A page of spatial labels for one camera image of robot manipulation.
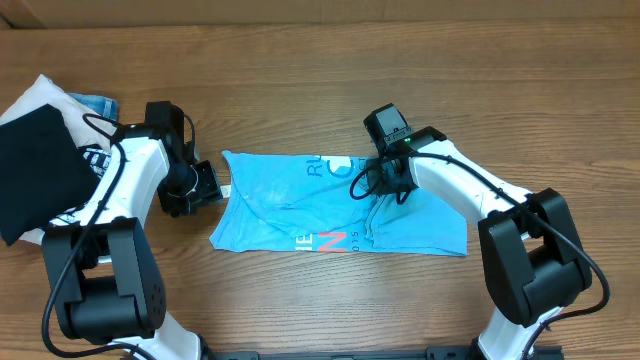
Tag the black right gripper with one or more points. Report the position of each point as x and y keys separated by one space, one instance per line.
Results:
x=376 y=184

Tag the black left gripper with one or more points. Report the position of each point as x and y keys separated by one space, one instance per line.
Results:
x=210 y=189

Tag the light blue t-shirt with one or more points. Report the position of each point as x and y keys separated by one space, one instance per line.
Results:
x=320 y=203

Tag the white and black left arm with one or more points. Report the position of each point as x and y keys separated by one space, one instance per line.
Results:
x=107 y=292

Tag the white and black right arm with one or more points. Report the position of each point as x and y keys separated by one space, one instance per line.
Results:
x=533 y=260

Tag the black white printed garment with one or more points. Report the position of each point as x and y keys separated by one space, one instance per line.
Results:
x=99 y=161

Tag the blue denim folded jeans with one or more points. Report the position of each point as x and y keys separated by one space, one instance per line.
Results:
x=104 y=106

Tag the black folded garment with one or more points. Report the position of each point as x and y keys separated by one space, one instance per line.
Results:
x=43 y=173

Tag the beige folded garment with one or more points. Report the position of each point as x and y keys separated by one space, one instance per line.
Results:
x=85 y=125

